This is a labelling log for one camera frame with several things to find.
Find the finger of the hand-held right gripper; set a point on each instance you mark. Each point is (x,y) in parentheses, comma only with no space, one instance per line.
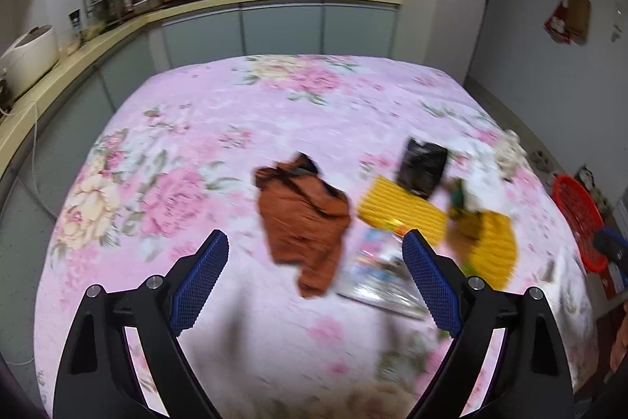
(611,244)

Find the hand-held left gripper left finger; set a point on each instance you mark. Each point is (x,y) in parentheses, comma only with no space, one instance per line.
(201,281)

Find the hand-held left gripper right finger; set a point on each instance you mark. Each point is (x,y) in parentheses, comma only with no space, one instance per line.
(431,281)

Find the colourful snack wrapper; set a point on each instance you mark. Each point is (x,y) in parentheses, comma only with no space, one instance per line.
(378,281)

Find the yellow foam fruit net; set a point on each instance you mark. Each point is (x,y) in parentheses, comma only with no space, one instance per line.
(490,247)
(392,208)

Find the green and yellow sponge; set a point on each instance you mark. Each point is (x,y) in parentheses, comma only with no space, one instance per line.
(458,200)

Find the large translucent plastic bag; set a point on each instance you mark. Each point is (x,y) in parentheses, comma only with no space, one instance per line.
(483,188)

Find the black plastic bag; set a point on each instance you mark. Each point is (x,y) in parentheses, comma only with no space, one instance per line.
(422,168)

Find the brown cloth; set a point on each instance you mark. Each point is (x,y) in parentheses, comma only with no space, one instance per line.
(304,222)

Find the white cloth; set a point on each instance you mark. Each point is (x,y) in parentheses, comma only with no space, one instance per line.
(510,154)

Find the person's right forearm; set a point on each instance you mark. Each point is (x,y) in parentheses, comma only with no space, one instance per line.
(619,335)

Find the red plastic basket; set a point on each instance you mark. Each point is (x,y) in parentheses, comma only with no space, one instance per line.
(574,213)

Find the pink floral blanket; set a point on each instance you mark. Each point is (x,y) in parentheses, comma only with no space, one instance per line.
(221,129)

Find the red hanging bag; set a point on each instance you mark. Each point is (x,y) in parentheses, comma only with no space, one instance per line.
(557,24)

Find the brown paper hanging bag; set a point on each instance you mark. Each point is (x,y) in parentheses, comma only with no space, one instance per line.
(579,14)

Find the kitchen counter with cabinets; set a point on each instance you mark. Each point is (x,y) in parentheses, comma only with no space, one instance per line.
(279,26)

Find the white rice cooker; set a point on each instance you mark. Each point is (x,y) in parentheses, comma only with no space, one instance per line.
(29,60)

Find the black seasoning bottle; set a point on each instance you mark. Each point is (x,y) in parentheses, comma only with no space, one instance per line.
(74,26)

